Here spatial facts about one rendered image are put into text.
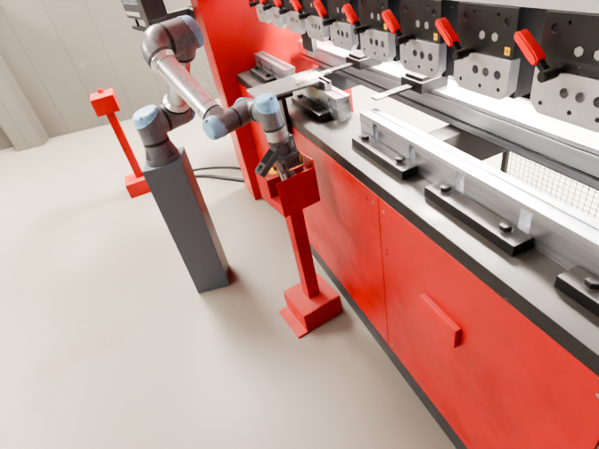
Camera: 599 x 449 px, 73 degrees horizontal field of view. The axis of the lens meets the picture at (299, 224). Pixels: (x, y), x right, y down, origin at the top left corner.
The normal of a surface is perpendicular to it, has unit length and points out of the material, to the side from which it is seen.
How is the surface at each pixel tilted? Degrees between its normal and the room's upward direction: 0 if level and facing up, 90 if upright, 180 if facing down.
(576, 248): 90
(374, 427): 0
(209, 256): 90
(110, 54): 90
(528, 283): 0
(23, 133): 90
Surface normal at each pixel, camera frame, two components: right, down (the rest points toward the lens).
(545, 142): -0.91, 0.36
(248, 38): 0.39, 0.50
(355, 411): -0.18, -0.79
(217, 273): 0.18, 0.56
